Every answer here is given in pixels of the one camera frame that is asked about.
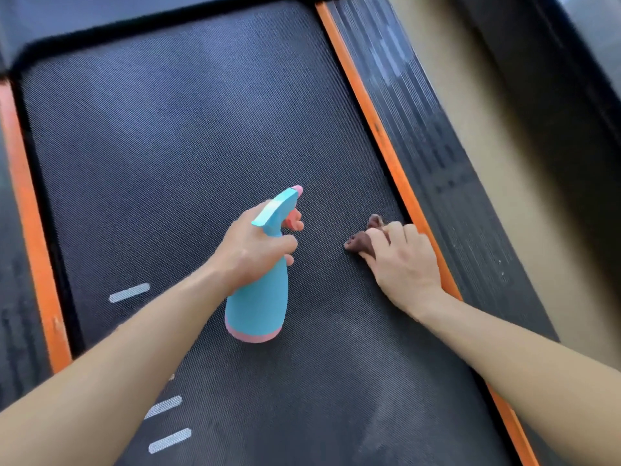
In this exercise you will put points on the person's right hand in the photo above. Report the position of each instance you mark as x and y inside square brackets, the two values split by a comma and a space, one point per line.
[405, 271]

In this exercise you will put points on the person's left hand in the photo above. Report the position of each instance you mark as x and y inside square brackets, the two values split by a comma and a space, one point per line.
[245, 252]

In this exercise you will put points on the person's right fingers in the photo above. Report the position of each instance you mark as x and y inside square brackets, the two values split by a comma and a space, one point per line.
[398, 235]

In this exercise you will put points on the person's left thumb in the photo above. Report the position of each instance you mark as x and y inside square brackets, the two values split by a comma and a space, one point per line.
[279, 245]

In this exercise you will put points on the brown cleaning cloth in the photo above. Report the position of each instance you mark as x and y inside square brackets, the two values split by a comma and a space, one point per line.
[361, 242]

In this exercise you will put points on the blue pink spray bottle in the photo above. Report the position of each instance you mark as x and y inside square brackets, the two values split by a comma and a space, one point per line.
[259, 305]

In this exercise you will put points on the person's right forearm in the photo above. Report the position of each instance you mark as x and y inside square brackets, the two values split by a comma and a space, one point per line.
[524, 373]

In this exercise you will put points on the person's left forearm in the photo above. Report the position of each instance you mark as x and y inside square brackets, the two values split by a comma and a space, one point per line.
[106, 378]

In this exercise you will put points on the black treadmill belt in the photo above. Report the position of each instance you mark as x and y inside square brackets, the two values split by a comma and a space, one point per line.
[194, 130]

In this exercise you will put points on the black treadmill frame orange trim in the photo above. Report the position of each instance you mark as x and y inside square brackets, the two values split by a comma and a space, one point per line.
[427, 140]

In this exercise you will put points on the black metal frame beam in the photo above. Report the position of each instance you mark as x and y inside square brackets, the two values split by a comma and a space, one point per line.
[558, 92]

